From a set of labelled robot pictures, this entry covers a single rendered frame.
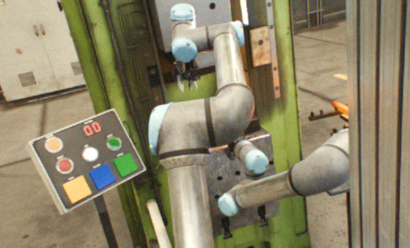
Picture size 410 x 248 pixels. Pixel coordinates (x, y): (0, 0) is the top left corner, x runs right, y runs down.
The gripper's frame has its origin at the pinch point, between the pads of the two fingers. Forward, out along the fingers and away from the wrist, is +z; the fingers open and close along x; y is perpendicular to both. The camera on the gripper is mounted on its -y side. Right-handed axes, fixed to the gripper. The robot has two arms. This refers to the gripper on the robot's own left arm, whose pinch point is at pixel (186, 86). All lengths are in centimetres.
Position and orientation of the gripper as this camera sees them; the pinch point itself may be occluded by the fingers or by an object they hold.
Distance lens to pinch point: 151.8
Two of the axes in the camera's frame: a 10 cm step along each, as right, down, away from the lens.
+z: 0.1, 6.6, 7.5
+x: 9.4, -2.6, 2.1
